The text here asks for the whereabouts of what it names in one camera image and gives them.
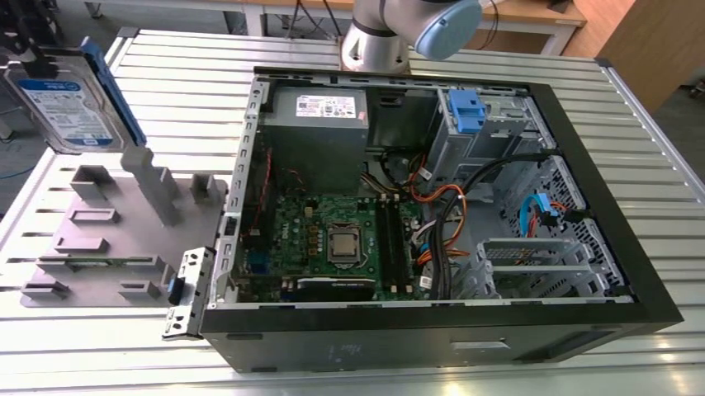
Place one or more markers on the hard disk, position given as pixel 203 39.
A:
pixel 66 107

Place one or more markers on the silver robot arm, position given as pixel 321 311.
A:
pixel 374 49

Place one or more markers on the silver disk bay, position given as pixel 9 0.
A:
pixel 529 269

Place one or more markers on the grey parts rack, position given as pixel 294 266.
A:
pixel 133 247

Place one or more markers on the green RAM stick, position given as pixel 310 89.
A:
pixel 110 261

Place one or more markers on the silver power supply unit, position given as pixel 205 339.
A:
pixel 314 156

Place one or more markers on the green motherboard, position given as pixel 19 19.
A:
pixel 297 214

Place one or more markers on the blue expansion slot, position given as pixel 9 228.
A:
pixel 260 264

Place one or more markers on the silver CPU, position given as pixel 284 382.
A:
pixel 344 244

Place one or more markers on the CPU socket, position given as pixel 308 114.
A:
pixel 345 262

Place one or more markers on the black graphics card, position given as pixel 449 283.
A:
pixel 336 286

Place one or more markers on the blue drive cage latch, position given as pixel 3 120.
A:
pixel 468 111

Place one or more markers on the black RAM slot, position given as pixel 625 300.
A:
pixel 388 243

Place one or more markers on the silver drive cage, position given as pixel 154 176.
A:
pixel 480 152

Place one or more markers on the wooden top desk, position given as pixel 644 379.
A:
pixel 540 16

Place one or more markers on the black PC case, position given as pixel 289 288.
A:
pixel 385 342

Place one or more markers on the brown wooden cabinet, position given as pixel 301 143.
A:
pixel 649 49

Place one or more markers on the silver card retention bracket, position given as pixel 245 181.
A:
pixel 194 313

